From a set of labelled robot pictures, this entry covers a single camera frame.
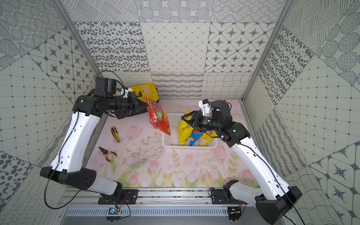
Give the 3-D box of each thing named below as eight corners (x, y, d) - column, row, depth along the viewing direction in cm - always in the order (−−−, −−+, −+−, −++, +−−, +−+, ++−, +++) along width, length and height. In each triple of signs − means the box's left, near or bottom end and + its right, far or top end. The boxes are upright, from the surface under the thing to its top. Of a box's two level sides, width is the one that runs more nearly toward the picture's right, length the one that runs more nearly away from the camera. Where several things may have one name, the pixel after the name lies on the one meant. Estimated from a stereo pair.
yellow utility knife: (115, 144, 96) (114, 142, 94) (111, 128, 104) (109, 127, 102) (121, 141, 98) (120, 139, 96) (116, 126, 105) (115, 124, 104)
